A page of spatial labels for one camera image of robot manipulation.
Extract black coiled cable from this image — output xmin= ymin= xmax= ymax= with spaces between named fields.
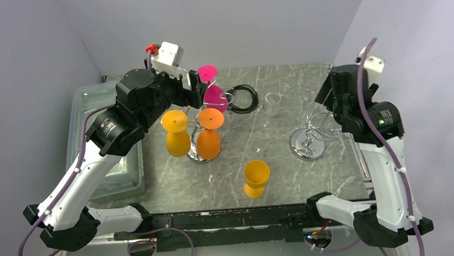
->
xmin=224 ymin=83 xmax=260 ymax=116

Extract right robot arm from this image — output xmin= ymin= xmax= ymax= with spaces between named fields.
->
xmin=306 ymin=64 xmax=433 ymax=248

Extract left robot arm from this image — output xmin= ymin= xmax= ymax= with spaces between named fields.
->
xmin=23 ymin=69 xmax=208 ymax=252

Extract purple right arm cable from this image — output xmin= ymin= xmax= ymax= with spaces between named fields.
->
xmin=294 ymin=36 xmax=426 ymax=256

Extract yellow wine glass left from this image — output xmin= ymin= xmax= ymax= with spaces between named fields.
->
xmin=161 ymin=110 xmax=191 ymax=157

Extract orange wine glass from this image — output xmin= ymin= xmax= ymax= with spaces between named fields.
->
xmin=196 ymin=108 xmax=224 ymax=159

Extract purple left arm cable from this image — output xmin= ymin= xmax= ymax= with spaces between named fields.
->
xmin=10 ymin=100 xmax=196 ymax=256

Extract clear plastic storage box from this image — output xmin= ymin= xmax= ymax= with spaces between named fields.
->
xmin=61 ymin=79 xmax=147 ymax=202

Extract pink wine glass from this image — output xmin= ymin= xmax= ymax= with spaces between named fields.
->
xmin=197 ymin=65 xmax=228 ymax=113

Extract clear tumbler glass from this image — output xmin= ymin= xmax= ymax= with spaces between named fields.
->
xmin=263 ymin=92 xmax=281 ymax=116

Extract aluminium frame rails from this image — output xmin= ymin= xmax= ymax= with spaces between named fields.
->
xmin=37 ymin=60 xmax=409 ymax=256

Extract chrome wine glass rack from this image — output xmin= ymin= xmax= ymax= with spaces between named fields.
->
xmin=187 ymin=65 xmax=231 ymax=163

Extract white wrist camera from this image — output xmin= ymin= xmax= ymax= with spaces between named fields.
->
xmin=145 ymin=42 xmax=185 ymax=79
xmin=356 ymin=47 xmax=385 ymax=88

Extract clear wine glass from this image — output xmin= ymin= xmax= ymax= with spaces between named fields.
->
xmin=246 ymin=142 xmax=266 ymax=161

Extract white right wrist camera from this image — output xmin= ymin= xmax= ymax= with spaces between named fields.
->
xmin=356 ymin=47 xmax=385 ymax=88

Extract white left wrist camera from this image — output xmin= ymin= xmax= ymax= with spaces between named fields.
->
xmin=145 ymin=42 xmax=185 ymax=79

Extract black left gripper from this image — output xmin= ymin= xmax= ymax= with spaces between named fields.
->
xmin=136 ymin=54 xmax=209 ymax=129

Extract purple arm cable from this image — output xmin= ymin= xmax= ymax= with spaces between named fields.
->
xmin=10 ymin=100 xmax=196 ymax=256
xmin=294 ymin=36 xmax=426 ymax=256

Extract yellow-orange wine glass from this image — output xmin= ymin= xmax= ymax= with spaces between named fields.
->
xmin=244 ymin=160 xmax=271 ymax=199

